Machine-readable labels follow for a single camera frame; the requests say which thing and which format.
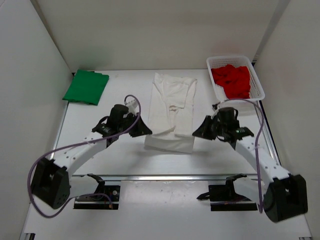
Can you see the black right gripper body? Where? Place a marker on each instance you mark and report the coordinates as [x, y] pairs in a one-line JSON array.
[[222, 129]]

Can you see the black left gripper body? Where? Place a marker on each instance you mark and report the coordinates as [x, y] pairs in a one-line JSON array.
[[130, 129]]

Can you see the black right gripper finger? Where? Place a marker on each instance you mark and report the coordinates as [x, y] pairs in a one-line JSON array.
[[208, 123], [203, 132]]

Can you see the white t shirt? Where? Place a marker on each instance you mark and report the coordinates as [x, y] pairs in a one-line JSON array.
[[171, 113]]

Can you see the red t shirt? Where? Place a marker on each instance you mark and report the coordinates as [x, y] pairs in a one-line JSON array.
[[234, 80]]

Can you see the green t shirt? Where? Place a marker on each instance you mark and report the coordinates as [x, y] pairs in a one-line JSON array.
[[86, 87]]

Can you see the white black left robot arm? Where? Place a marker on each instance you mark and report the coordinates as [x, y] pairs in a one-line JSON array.
[[71, 159]]

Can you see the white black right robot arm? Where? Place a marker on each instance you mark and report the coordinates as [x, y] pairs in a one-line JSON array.
[[278, 192]]

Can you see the white plastic basket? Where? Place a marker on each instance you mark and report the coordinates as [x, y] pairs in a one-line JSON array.
[[256, 93]]

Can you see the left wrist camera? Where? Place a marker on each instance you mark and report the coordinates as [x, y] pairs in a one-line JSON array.
[[122, 116]]

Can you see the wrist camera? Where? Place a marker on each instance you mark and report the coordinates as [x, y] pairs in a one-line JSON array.
[[122, 116], [228, 116]]

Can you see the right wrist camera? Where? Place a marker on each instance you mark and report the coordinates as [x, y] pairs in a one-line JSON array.
[[228, 116]]

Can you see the aluminium table rail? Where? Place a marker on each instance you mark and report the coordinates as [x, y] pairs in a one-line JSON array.
[[160, 178]]

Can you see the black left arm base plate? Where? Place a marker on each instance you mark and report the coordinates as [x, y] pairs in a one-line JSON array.
[[100, 202]]

